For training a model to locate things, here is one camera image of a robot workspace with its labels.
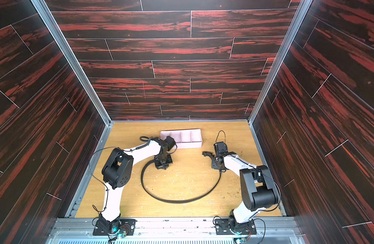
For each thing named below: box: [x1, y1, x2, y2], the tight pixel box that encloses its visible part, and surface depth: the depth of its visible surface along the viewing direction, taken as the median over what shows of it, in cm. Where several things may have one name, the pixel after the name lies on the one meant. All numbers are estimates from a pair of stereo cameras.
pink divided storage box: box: [160, 128, 203, 149], surface depth 110 cm
